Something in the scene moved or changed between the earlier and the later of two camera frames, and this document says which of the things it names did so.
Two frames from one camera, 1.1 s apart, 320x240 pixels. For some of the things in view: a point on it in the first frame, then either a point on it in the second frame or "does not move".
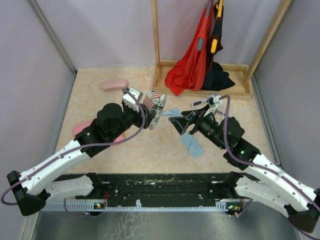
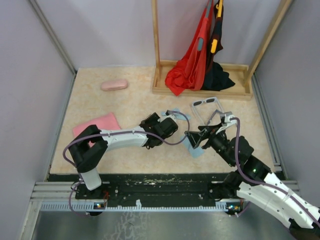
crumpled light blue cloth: (174, 111) does not move
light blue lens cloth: (193, 146) does not move
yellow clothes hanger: (214, 42) does not move
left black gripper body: (132, 115) -> (153, 120)
